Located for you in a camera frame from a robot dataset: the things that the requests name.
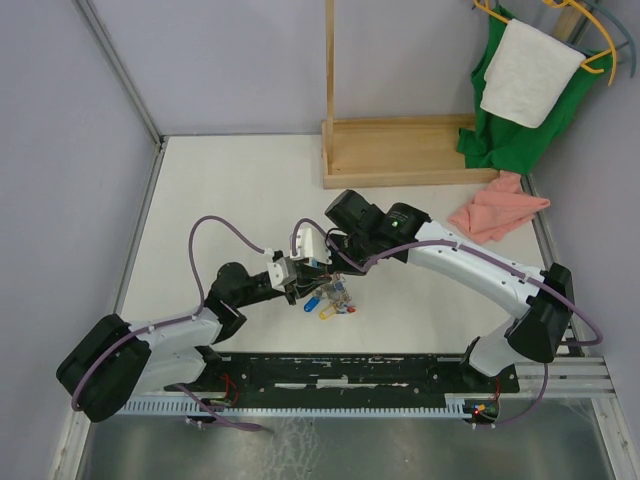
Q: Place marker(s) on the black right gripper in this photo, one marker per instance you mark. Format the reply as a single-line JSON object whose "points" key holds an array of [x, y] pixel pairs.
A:
{"points": [[336, 266]]}

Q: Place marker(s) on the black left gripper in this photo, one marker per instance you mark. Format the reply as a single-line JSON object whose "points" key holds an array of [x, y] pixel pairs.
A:
{"points": [[304, 282]]}

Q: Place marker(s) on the metal keyring organizer blue handle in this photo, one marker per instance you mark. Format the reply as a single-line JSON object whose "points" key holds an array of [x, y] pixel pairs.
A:
{"points": [[330, 300]]}

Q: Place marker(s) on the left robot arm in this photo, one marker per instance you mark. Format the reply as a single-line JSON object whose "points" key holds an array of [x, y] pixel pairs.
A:
{"points": [[116, 360]]}

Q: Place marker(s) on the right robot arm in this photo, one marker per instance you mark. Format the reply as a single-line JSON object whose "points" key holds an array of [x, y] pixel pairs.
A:
{"points": [[537, 301]]}

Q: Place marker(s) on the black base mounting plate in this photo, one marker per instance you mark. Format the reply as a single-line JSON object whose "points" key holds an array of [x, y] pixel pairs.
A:
{"points": [[433, 373]]}

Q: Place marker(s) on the pink cloth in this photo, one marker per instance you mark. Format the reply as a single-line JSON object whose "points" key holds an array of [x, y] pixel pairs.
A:
{"points": [[498, 209]]}

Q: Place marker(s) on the green shirt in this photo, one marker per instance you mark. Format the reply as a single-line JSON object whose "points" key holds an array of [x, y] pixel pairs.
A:
{"points": [[500, 144]]}

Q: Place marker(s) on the white towel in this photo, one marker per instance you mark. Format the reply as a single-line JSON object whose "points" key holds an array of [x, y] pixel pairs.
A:
{"points": [[527, 74]]}

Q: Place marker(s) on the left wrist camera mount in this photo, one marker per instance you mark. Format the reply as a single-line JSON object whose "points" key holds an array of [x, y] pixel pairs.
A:
{"points": [[281, 269]]}

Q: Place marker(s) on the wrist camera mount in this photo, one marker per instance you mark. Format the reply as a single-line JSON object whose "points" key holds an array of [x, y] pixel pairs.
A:
{"points": [[281, 269], [310, 248]]}

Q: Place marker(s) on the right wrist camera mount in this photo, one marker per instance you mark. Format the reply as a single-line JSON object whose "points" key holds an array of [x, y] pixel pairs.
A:
{"points": [[310, 248]]}

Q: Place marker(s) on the wooden rack frame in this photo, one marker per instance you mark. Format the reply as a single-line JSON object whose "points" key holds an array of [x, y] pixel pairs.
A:
{"points": [[392, 151]]}

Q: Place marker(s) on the white cable duct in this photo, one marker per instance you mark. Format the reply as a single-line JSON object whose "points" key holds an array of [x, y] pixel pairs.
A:
{"points": [[181, 405]]}

